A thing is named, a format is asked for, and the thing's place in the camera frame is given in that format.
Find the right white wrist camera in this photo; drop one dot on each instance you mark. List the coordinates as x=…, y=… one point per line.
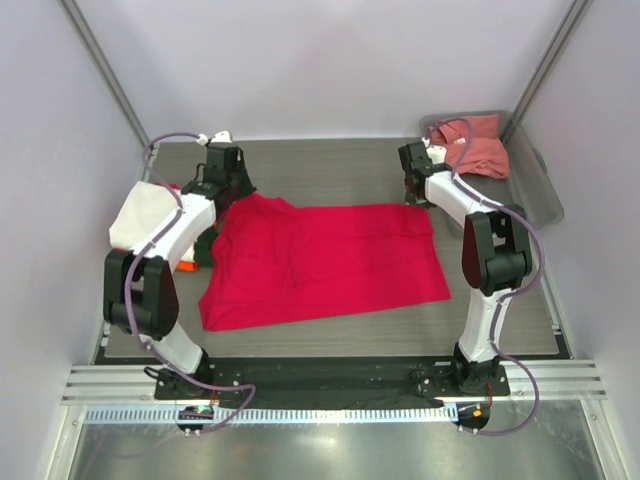
x=436, y=153

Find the left aluminium corner post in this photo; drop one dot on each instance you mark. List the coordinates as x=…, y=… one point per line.
x=83, y=30

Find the slotted cable duct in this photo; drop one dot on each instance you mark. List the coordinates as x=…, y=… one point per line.
x=200, y=414

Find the folded dark green t-shirt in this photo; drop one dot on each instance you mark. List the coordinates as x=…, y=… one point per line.
x=203, y=247

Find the red t-shirt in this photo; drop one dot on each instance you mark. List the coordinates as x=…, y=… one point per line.
x=276, y=263

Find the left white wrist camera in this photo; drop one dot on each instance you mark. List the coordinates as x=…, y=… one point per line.
x=221, y=137

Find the aluminium corner post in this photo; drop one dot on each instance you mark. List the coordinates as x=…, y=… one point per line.
x=569, y=24
x=83, y=30

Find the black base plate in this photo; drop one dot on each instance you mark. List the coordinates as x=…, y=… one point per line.
x=334, y=383

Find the right aluminium corner post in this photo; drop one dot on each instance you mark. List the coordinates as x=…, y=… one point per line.
x=569, y=24

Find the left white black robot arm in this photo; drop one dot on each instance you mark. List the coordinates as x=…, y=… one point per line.
x=139, y=295

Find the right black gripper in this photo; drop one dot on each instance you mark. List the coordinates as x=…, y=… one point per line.
x=415, y=201

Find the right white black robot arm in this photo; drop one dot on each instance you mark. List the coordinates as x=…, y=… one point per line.
x=496, y=257

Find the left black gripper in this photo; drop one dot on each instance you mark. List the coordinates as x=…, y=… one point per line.
x=247, y=189

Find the salmon pink t-shirt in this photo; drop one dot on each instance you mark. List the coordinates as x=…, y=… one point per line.
x=473, y=145

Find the grey plastic tray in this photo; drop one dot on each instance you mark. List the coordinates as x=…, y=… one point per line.
x=528, y=184

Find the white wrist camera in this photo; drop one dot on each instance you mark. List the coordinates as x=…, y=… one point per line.
x=436, y=153
x=221, y=137

